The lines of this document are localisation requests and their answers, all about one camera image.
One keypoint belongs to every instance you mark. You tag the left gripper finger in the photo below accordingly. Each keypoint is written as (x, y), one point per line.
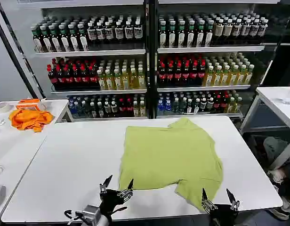
(126, 194)
(105, 186)

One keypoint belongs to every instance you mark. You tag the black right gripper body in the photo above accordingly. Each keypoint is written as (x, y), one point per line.
(223, 215)

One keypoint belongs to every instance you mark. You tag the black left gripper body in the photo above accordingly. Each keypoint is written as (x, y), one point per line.
(110, 201)

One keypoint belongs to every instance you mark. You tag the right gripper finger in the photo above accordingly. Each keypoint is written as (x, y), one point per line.
(208, 205)
(235, 204)

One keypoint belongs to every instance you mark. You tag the light green shirt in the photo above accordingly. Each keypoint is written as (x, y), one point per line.
(168, 155)

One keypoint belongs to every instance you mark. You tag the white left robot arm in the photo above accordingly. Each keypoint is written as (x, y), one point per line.
(93, 215)

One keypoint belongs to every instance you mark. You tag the person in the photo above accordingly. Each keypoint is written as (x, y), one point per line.
(276, 175)

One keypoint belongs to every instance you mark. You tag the white side table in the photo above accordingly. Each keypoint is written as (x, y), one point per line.
(274, 103)
(15, 146)

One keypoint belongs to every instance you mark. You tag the orange crumpled cloth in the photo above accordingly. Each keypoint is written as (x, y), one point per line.
(29, 118)

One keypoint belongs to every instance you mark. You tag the shelf unit with bottled drinks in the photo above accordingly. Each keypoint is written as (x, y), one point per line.
(95, 77)
(196, 75)

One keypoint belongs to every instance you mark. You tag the orange box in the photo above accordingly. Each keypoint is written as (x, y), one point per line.
(27, 103)

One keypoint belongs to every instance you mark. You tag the clear plastic water bottle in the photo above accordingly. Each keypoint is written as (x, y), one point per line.
(287, 100)

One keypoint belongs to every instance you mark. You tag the white tape roll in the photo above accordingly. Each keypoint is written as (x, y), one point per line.
(2, 107)

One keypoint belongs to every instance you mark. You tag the dark glass cabinet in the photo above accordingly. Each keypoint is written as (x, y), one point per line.
(276, 28)

